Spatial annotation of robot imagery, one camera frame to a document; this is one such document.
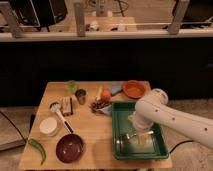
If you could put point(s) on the dark red grapes cluster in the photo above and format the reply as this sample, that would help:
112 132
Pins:
100 106

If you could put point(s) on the white round lidded container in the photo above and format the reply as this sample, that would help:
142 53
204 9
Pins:
49 126

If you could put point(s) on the blue cloth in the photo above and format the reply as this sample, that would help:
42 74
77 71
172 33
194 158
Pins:
115 89

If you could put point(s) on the dark purple bowl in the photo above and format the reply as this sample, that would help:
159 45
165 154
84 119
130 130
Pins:
70 148

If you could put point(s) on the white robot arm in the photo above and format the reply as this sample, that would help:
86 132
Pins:
152 108

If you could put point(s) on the green plastic tray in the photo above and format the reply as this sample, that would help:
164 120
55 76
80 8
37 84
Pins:
131 149

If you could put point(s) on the yellow banana toy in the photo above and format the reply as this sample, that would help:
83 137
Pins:
100 90

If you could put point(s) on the green translucent cup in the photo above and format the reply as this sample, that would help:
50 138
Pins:
72 86

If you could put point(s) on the orange toy fruit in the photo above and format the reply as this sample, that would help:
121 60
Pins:
106 95

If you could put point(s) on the wooden table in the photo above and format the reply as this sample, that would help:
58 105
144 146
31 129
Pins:
96 131

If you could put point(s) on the orange ceramic bowl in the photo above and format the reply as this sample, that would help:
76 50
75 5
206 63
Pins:
133 89

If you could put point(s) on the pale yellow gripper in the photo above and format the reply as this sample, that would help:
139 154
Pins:
143 137

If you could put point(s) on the white-headed dish brush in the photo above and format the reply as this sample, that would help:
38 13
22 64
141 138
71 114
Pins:
56 108

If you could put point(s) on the silver metal fork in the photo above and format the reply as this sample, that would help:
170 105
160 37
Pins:
129 135

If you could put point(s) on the wooden block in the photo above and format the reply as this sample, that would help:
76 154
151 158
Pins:
67 106

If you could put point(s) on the green chili pepper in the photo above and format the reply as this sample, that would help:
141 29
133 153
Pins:
35 144

